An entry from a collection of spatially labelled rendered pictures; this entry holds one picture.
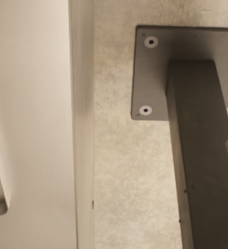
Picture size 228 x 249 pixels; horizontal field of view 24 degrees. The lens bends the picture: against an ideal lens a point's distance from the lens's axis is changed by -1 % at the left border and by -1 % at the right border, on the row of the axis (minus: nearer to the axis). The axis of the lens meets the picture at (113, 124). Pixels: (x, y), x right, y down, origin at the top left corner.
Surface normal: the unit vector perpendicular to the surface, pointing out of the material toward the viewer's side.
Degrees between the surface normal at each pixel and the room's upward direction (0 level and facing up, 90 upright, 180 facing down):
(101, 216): 0
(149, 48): 0
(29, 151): 0
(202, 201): 90
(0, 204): 90
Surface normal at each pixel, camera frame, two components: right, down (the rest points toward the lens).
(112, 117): 0.00, 0.65
